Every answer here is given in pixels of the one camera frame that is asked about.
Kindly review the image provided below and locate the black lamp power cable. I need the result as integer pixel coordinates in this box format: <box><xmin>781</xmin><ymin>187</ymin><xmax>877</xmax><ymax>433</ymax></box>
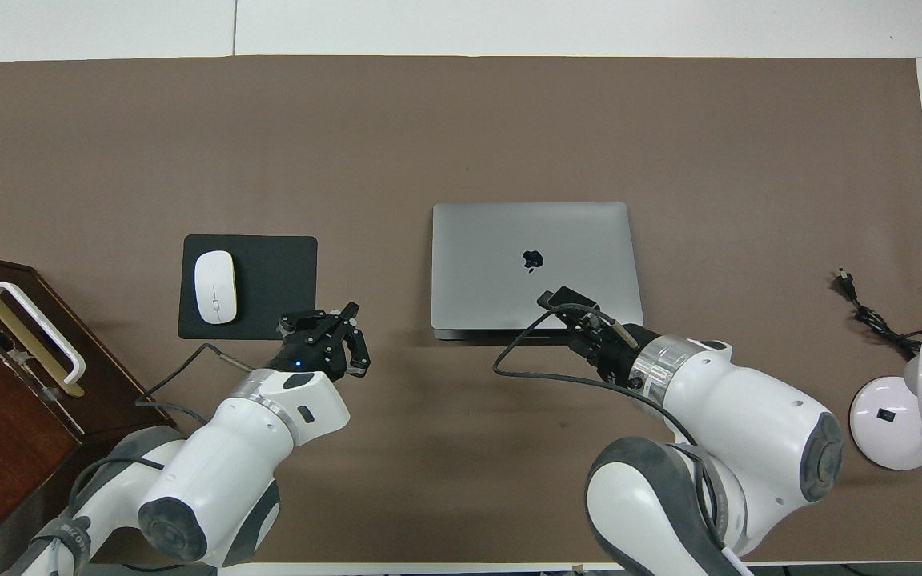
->
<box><xmin>834</xmin><ymin>270</ymin><xmax>922</xmax><ymax>359</ymax></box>

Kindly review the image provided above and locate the white computer mouse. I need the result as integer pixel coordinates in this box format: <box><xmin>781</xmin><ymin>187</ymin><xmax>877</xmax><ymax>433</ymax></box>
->
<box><xmin>193</xmin><ymin>250</ymin><xmax>238</xmax><ymax>325</ymax></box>

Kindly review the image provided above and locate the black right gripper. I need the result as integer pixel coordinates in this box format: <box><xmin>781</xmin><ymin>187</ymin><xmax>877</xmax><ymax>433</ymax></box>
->
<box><xmin>537</xmin><ymin>286</ymin><xmax>647</xmax><ymax>390</ymax></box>

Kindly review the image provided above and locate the brown table mat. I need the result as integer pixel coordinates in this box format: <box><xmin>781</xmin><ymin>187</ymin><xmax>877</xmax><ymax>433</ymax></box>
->
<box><xmin>0</xmin><ymin>54</ymin><xmax>922</xmax><ymax>565</ymax></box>

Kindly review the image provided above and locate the white box handle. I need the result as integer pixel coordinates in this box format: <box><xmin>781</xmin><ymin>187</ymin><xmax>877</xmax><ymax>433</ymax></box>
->
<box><xmin>0</xmin><ymin>281</ymin><xmax>86</xmax><ymax>382</ymax></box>

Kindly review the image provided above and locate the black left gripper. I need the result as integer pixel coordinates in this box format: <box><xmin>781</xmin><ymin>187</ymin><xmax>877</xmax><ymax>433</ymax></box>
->
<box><xmin>267</xmin><ymin>302</ymin><xmax>372</xmax><ymax>383</ymax></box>

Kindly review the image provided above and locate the black mouse pad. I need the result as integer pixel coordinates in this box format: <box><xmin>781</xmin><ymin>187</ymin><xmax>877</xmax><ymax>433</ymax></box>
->
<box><xmin>178</xmin><ymin>234</ymin><xmax>319</xmax><ymax>341</ymax></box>

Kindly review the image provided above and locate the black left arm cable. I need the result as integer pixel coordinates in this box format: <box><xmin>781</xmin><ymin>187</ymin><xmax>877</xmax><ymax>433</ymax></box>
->
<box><xmin>135</xmin><ymin>343</ymin><xmax>258</xmax><ymax>425</ymax></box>

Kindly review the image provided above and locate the silver laptop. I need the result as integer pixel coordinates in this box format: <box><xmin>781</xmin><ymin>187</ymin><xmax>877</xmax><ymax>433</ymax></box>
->
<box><xmin>431</xmin><ymin>202</ymin><xmax>644</xmax><ymax>342</ymax></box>

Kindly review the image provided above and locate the brass handle plate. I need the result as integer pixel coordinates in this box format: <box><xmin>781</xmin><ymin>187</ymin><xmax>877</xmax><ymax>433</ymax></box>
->
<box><xmin>0</xmin><ymin>282</ymin><xmax>85</xmax><ymax>398</ymax></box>

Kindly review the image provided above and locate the white desk lamp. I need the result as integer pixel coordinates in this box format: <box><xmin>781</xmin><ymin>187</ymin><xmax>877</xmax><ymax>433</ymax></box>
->
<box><xmin>849</xmin><ymin>330</ymin><xmax>922</xmax><ymax>471</ymax></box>

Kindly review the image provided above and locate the dark brown wooden box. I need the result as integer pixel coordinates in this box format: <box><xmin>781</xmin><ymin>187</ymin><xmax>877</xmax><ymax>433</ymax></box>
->
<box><xmin>0</xmin><ymin>249</ymin><xmax>178</xmax><ymax>569</ymax></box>

